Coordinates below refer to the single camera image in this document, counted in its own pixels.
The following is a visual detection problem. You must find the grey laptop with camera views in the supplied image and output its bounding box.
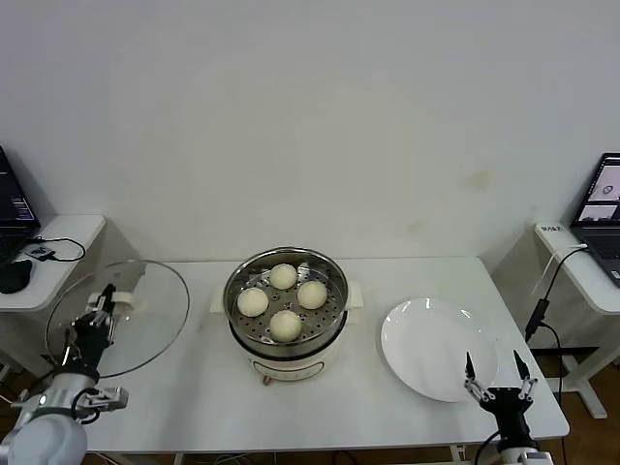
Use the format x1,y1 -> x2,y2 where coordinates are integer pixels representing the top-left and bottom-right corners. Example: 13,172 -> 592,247
570,152 -> 620,287

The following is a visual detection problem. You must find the white steamed baozi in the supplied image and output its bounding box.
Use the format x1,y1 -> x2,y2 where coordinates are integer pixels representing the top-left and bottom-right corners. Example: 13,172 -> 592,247
269,263 -> 298,291
236,286 -> 270,317
295,280 -> 328,310
268,309 -> 301,343

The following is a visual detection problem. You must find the white side table with mouse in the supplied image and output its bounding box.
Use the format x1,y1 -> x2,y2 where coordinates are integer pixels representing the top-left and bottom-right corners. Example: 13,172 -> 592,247
0,213 -> 147,430

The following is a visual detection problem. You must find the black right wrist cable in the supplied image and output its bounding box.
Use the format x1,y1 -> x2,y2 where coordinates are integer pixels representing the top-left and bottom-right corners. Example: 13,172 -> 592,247
473,429 -> 501,465

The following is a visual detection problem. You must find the steel steamer pot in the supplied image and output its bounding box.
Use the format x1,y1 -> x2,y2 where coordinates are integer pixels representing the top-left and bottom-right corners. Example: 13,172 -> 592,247
208,278 -> 365,385

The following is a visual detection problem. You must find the black computer mouse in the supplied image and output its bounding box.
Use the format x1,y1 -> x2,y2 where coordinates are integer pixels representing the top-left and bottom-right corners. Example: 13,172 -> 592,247
0,259 -> 33,295

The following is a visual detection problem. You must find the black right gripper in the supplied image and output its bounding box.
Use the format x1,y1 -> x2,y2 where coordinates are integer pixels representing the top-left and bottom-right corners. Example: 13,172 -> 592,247
462,350 -> 539,446

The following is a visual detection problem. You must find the white round plate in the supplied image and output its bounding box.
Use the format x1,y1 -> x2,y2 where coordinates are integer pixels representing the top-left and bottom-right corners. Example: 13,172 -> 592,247
380,296 -> 500,403

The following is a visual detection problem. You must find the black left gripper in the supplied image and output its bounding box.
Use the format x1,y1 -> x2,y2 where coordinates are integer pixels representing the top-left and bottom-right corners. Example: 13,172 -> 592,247
61,284 -> 118,375

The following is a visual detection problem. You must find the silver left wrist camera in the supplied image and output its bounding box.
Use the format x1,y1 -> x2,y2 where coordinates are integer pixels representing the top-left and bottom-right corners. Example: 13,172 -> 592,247
72,386 -> 131,414

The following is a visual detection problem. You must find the stainless steel steamer basket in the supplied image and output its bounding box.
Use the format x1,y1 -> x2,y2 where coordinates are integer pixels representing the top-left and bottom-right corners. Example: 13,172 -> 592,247
223,246 -> 350,348

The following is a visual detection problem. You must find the black power adapter cable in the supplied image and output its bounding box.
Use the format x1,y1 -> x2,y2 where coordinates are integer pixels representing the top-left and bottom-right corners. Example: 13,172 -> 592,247
525,246 -> 590,406

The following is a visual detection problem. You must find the black laptop with dark screen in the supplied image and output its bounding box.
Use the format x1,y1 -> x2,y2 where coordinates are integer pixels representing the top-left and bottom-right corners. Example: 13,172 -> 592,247
0,145 -> 42,265

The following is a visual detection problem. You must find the thin black usb cable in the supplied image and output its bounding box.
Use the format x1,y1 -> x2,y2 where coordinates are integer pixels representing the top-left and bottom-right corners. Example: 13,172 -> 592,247
28,235 -> 87,264

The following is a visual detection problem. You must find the glass lid with cream handle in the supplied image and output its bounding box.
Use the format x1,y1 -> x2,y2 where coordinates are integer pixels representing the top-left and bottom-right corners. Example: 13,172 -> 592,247
45,259 -> 191,380

